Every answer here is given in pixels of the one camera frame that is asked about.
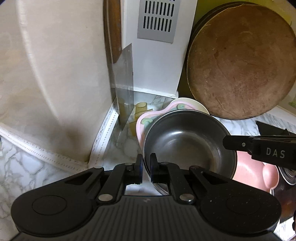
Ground pink bear-shaped plate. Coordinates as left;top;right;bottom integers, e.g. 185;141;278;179
233;151;280;193

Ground pink steel-lined cup bowl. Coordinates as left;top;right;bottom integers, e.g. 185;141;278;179
135;101;184;149

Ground gas stove burner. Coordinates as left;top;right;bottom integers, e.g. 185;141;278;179
271;166;295;198

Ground yellow blocks behind cleaver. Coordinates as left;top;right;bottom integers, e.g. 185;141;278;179
129;102;153;137

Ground round wooden cutting board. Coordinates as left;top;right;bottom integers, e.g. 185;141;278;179
187;4;295;120

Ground white vented box appliance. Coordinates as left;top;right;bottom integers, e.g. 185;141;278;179
120;1;197;98

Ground cleaver with wooden handle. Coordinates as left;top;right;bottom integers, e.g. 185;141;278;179
103;1;134;129

